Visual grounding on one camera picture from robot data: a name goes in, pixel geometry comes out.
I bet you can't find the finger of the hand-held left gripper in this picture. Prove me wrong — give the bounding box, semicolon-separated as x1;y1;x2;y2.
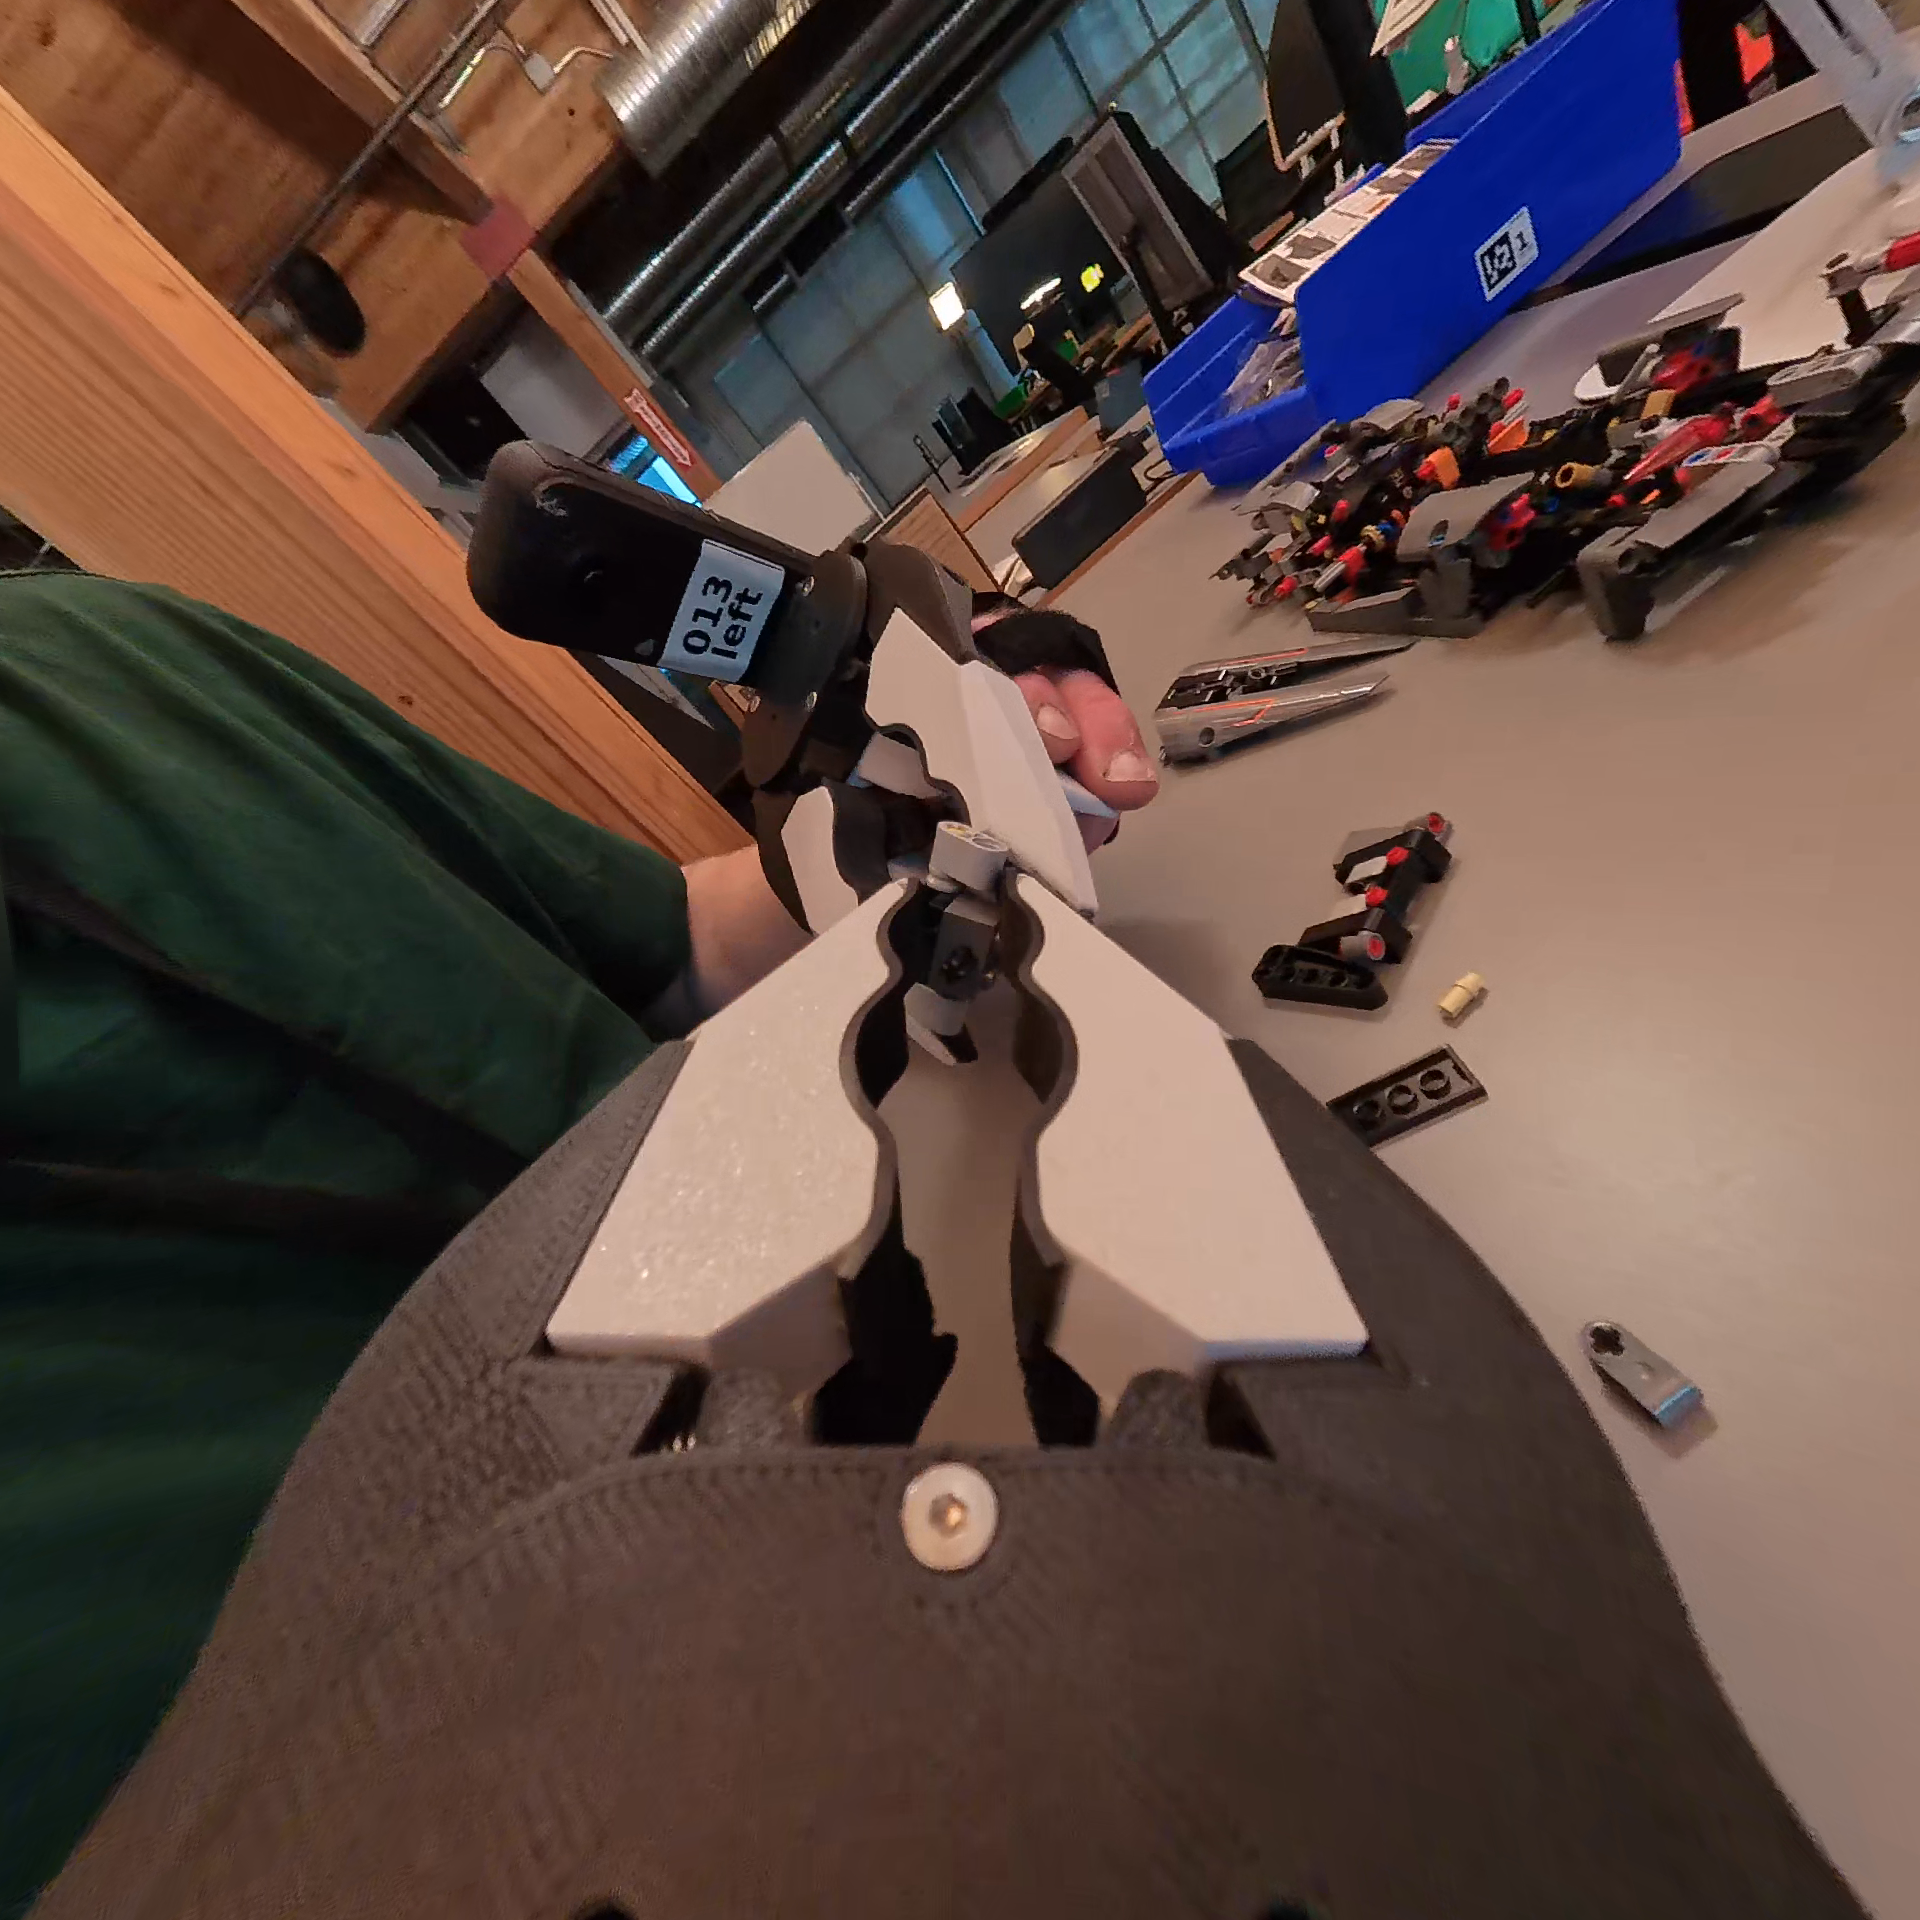
778;743;963;934
862;609;1124;923

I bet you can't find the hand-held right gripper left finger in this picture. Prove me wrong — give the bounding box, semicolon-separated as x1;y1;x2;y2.
544;878;916;1449

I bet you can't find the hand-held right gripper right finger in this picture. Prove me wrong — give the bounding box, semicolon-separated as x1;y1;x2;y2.
1018;874;1375;1423

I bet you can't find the yellow axle lego assembly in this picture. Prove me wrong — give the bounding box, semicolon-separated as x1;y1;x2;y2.
900;878;1003;1067

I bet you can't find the black grey lego assembly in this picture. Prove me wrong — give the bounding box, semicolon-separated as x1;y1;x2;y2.
1335;813;1455;962

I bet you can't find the small grey lego connector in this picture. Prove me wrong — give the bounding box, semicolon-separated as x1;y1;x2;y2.
1583;1319;1705;1430

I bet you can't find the person's left forearm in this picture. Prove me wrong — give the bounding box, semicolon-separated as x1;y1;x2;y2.
648;847;818;1038

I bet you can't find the black flat lego plate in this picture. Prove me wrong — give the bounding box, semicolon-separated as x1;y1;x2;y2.
1328;1045;1490;1150

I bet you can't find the black curved lego beam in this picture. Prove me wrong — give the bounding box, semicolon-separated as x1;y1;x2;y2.
1252;942;1391;1011

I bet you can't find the silver lego body panel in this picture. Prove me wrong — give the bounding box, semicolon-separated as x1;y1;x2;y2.
1155;637;1420;767

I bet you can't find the partly built lego car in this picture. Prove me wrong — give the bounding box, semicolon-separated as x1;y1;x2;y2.
1217;292;1920;646

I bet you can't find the person's left hand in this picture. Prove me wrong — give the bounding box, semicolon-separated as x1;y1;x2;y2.
1009;675;1164;845

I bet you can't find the white whiteboard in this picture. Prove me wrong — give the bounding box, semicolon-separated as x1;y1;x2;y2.
705;421;888;557

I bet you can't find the wooden partition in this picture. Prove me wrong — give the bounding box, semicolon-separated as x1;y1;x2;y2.
0;89;753;865

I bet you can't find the person's torso green shirt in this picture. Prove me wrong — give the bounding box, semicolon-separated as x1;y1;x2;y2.
0;569;696;1877

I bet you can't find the printed instruction sheet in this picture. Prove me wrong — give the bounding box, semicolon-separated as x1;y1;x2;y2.
1241;140;1462;305

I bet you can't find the blue tagged plastic bin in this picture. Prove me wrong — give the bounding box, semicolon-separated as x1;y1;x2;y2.
1143;0;1683;490

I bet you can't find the white rounded board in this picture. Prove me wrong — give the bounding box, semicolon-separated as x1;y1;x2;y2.
1559;142;1920;378

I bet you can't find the black lanyard strap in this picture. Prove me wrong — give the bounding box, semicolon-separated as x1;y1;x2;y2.
0;1118;528;1249

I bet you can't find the silver ventilation duct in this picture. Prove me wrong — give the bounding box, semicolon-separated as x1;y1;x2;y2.
593;0;818;174

